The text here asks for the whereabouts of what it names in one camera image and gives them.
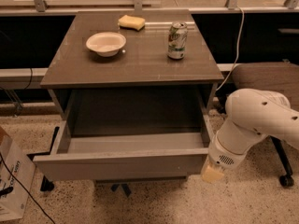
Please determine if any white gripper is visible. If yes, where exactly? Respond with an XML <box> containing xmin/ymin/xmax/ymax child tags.
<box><xmin>201</xmin><ymin>135</ymin><xmax>246</xmax><ymax>183</ymax></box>

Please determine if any grey top drawer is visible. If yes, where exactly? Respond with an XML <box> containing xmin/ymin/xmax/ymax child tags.
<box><xmin>34</xmin><ymin>88</ymin><xmax>213</xmax><ymax>182</ymax></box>

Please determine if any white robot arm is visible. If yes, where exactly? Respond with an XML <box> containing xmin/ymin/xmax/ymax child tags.
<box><xmin>201</xmin><ymin>89</ymin><xmax>299</xmax><ymax>183</ymax></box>

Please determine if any grey drawer cabinet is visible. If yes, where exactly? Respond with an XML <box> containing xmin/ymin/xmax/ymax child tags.
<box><xmin>39</xmin><ymin>9</ymin><xmax>225</xmax><ymax>198</ymax></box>

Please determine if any grey office chair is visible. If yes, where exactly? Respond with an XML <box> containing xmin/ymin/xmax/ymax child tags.
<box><xmin>216</xmin><ymin>62</ymin><xmax>299</xmax><ymax>189</ymax></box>

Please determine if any green soda can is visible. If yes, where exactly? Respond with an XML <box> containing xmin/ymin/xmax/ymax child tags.
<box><xmin>167</xmin><ymin>21</ymin><xmax>188</xmax><ymax>60</ymax></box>

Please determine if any black metal stand base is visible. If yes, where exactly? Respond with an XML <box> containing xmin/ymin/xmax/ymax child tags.
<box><xmin>26</xmin><ymin>126</ymin><xmax>60</xmax><ymax>192</ymax></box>

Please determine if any white paper bowl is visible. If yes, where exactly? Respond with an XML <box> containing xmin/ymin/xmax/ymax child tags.
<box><xmin>86</xmin><ymin>32</ymin><xmax>126</xmax><ymax>57</ymax></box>

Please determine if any yellow sponge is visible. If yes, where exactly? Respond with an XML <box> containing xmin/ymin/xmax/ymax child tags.
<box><xmin>118</xmin><ymin>15</ymin><xmax>145</xmax><ymax>31</ymax></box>

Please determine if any white cardboard box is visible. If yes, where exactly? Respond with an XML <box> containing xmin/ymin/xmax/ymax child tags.
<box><xmin>0</xmin><ymin>128</ymin><xmax>36</xmax><ymax>221</ymax></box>

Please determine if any white cable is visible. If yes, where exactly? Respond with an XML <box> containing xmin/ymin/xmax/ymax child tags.
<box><xmin>215</xmin><ymin>6</ymin><xmax>246</xmax><ymax>92</ymax></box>

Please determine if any black cable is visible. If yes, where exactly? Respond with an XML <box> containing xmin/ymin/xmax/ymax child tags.
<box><xmin>0</xmin><ymin>152</ymin><xmax>56</xmax><ymax>224</ymax></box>

